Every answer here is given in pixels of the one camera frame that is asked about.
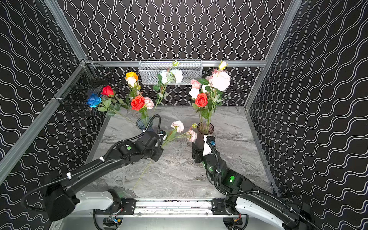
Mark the blue purple glass vase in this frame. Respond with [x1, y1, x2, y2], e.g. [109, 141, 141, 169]
[136, 117, 153, 131]

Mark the light pink carnation spray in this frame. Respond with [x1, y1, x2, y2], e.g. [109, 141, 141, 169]
[133, 120, 198, 189]

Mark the smoky pink glass vase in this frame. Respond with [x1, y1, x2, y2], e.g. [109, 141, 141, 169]
[195, 122, 214, 145]

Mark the cream bud flower stem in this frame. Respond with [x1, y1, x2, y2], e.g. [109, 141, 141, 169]
[126, 77, 142, 98]

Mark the orange red rose stem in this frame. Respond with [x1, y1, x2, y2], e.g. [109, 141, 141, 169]
[195, 93, 209, 122]

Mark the yellow rose stem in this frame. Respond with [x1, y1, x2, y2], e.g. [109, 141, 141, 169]
[126, 71, 139, 81]

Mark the white flower spray stem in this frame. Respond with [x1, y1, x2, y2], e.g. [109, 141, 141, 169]
[153, 60, 183, 114]

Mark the blue rose stem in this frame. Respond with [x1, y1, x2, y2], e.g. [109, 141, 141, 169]
[86, 94, 128, 117]

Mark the pink flower spray stem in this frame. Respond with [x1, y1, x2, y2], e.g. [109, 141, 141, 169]
[189, 61, 231, 123]

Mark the pale pink flower spray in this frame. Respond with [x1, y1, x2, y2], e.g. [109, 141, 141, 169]
[144, 97, 154, 110]

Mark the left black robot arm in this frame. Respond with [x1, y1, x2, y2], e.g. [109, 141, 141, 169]
[21, 130, 166, 221]

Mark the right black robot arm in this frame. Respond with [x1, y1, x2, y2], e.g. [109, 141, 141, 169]
[192, 142, 319, 230]

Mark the white mesh wall basket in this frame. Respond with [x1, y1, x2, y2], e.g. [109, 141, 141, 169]
[139, 59, 203, 85]

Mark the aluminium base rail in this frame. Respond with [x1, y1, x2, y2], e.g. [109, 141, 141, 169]
[70, 198, 263, 218]

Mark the black wire wall basket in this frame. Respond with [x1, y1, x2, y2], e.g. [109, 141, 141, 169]
[56, 63, 112, 117]

